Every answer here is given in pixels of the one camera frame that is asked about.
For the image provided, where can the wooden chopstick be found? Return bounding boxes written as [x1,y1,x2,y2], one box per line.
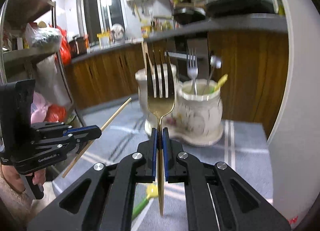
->
[145,48,155,75]
[141,41,147,75]
[62,97,132,179]

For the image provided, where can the yellow tulip utensil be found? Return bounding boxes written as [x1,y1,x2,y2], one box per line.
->
[213,74,228,92]

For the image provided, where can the red plastic bag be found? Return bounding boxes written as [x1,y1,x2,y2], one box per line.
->
[57,26,72,66]

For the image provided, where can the metal storage shelf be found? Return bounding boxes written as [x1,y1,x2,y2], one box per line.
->
[1,0,85,126]

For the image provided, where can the green handled tulip utensil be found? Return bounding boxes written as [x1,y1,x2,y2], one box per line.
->
[131,183,158,220]

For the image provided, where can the white refrigerator side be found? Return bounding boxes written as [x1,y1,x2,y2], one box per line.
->
[268,0,319,230]

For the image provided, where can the silver spoon in holder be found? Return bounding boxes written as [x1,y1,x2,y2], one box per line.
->
[202,55,222,94]

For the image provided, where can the kitchen window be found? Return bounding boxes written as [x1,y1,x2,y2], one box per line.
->
[80,0,125,47]

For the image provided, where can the gold fork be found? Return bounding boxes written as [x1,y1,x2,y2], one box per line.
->
[147,53,175,216]

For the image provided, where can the blue plaid tablecloth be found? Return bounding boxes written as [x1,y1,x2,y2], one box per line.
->
[51,100,275,231]

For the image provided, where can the built-in steel oven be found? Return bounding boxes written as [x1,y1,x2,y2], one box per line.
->
[167,37,209,82]

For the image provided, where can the black wok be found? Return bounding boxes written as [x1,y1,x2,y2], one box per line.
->
[172,3,207,26]

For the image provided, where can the wooden kitchen cabinets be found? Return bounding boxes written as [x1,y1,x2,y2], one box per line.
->
[63,30,290,136]

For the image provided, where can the silver steel fork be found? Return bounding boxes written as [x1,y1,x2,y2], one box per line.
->
[187,48,199,95]

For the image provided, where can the left hand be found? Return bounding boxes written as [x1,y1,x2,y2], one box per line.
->
[1,165,46,194]

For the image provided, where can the white floral ceramic utensil holder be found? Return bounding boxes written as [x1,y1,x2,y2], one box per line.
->
[134,63,224,147]

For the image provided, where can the grey kitchen countertop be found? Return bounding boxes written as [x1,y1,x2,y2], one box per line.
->
[71,13,288,65]

